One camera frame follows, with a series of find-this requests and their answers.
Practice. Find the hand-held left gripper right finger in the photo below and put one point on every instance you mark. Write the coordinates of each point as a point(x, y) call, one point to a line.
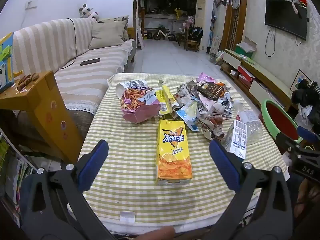
point(223, 163)

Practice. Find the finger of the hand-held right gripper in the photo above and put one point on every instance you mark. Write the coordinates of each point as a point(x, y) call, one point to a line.
point(287, 142)
point(307, 134)

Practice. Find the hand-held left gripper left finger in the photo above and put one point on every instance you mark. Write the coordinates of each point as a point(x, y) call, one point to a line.
point(93, 166)

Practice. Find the green rimmed red bin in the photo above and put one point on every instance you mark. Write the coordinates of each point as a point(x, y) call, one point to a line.
point(280, 120)

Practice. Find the white milk carton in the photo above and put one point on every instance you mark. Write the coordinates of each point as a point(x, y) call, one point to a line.
point(236, 140)

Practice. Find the pile of paper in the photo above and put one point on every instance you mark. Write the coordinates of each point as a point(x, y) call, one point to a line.
point(212, 112)

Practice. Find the yellow drink carton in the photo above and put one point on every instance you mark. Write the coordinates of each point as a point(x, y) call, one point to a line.
point(172, 152)

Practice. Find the brown snack packet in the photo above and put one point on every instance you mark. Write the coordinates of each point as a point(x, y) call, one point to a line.
point(211, 90)

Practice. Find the pink snack bag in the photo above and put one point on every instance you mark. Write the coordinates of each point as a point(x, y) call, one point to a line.
point(137, 102)

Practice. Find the person's right forearm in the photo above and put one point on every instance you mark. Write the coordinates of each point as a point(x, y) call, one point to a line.
point(303, 195)

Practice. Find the white cloth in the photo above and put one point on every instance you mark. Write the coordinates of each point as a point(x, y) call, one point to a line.
point(303, 116)

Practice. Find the checked yellow white tablecloth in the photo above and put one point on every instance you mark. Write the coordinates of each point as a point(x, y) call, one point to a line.
point(125, 155)

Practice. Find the black clothes pile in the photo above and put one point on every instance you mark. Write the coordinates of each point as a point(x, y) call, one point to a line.
point(303, 96)

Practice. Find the clear plastic bottle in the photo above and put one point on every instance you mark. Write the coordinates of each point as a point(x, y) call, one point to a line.
point(250, 122)

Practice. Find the striped knitted scarf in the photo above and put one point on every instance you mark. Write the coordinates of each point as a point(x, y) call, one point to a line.
point(315, 87)

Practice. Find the triangle pattern picture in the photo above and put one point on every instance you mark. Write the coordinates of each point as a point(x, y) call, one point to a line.
point(298, 80)

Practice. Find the blue yellow snack packet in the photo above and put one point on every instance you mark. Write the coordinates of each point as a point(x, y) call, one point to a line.
point(187, 115)

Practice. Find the wooden television cabinet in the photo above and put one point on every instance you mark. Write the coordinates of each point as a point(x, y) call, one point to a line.
point(260, 72)

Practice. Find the red flat box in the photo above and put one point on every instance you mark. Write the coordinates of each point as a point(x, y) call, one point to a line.
point(246, 73)

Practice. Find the stack of magazines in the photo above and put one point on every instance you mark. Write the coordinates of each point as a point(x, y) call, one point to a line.
point(11, 175)

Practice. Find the wooden side table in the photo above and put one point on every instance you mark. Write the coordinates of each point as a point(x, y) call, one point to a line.
point(42, 97)

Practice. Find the striped beige sofa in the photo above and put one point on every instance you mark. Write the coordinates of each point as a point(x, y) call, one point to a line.
point(75, 80)

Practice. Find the person's leg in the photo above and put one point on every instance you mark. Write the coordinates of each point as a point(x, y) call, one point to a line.
point(161, 233)

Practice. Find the green cardboard box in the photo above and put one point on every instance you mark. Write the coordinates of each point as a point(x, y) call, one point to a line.
point(246, 53)

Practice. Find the dark remote control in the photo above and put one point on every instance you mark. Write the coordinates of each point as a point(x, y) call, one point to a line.
point(90, 62)

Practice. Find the brown snack pieces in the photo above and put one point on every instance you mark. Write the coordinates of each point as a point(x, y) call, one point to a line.
point(26, 80)

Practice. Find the black television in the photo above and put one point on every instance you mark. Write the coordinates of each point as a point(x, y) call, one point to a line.
point(286, 17)

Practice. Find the wooden chair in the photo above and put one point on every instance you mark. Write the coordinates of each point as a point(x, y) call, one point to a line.
point(190, 45)

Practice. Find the plain beige pillow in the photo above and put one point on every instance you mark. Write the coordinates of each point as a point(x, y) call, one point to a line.
point(107, 35)

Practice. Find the pink foam mats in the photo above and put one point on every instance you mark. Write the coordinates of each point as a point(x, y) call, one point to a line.
point(140, 42)

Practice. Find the blue toy box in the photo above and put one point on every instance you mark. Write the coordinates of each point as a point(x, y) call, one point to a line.
point(6, 62)

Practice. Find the white balance bike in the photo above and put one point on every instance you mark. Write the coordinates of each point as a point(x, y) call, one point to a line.
point(163, 33)

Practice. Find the patterned pillow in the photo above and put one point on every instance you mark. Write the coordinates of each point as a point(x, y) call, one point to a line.
point(125, 21)

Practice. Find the standing air conditioner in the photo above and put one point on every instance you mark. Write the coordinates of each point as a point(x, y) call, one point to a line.
point(203, 12)

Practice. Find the black white plush toy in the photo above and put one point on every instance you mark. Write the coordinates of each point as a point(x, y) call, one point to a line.
point(84, 10)

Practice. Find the yellow toy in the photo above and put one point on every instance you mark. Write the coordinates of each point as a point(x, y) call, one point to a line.
point(178, 13)

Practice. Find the round wall clock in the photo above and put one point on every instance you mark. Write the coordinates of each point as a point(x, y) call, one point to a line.
point(235, 2)

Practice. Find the wall socket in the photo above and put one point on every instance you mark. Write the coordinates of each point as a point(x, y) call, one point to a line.
point(31, 5)

